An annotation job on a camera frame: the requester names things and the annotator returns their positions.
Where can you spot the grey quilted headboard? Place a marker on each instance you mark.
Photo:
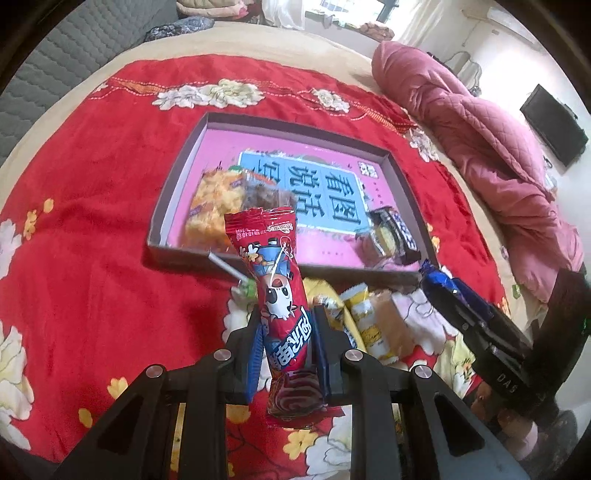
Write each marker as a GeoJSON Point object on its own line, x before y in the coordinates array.
{"type": "Point", "coordinates": [69, 46]}

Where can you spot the brown cake packet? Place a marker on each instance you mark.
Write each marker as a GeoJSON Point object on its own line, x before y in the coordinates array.
{"type": "Point", "coordinates": [268, 196]}

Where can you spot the blue cookie packet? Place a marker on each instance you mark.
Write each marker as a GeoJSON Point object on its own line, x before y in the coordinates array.
{"type": "Point", "coordinates": [436, 277]}

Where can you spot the white metal rack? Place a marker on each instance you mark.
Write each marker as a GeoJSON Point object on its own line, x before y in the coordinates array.
{"type": "Point", "coordinates": [464, 69]}

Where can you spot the yellow snack packet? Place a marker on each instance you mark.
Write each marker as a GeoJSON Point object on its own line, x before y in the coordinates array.
{"type": "Point", "coordinates": [323, 293]}

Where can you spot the grey cardboard box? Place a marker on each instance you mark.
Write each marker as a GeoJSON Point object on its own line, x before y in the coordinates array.
{"type": "Point", "coordinates": [184, 157]}

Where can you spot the clear packet with yellow cake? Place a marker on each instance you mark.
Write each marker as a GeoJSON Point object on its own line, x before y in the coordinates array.
{"type": "Point", "coordinates": [383, 240]}

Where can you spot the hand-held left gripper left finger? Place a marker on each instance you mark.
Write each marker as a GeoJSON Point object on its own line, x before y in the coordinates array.
{"type": "Point", "coordinates": [255, 355]}

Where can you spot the white curtain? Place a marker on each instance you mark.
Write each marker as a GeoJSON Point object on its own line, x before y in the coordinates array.
{"type": "Point", "coordinates": [284, 11]}
{"type": "Point", "coordinates": [425, 18]}

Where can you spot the beige bed sheet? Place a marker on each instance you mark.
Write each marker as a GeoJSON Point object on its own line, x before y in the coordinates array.
{"type": "Point", "coordinates": [300, 50]}

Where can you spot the small green object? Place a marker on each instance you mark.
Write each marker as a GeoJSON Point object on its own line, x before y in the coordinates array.
{"type": "Point", "coordinates": [517, 290]}

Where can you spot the red floral blanket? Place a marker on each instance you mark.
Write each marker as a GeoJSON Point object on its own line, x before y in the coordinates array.
{"type": "Point", "coordinates": [115, 207]}

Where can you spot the window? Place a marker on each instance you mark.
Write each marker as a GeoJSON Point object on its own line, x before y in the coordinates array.
{"type": "Point", "coordinates": [385, 7]}

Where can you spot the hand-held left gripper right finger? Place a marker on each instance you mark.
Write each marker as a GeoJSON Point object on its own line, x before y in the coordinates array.
{"type": "Point", "coordinates": [323, 364]}

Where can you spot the blue patterned cloth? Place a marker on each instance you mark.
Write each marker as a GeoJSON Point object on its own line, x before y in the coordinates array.
{"type": "Point", "coordinates": [180, 32]}

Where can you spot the pile of folded clothes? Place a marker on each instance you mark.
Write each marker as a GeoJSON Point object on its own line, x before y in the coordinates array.
{"type": "Point", "coordinates": [212, 9]}

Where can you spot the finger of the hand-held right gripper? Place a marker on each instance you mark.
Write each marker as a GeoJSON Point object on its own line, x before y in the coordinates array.
{"type": "Point", "coordinates": [461, 318]}
{"type": "Point", "coordinates": [494, 318]}

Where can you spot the red candy packet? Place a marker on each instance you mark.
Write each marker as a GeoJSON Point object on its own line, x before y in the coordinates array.
{"type": "Point", "coordinates": [277, 277]}

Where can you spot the green lollipop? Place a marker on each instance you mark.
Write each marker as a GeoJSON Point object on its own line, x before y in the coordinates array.
{"type": "Point", "coordinates": [242, 290]}

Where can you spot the black chocolate bar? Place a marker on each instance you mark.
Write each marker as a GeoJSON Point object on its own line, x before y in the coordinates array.
{"type": "Point", "coordinates": [402, 230]}

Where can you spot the pink quilt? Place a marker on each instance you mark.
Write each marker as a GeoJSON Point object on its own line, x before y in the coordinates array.
{"type": "Point", "coordinates": [461, 129]}

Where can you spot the popcorn packet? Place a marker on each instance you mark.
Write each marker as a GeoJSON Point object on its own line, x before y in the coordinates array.
{"type": "Point", "coordinates": [212, 207]}

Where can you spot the black television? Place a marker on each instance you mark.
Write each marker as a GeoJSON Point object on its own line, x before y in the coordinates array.
{"type": "Point", "coordinates": [554, 124]}

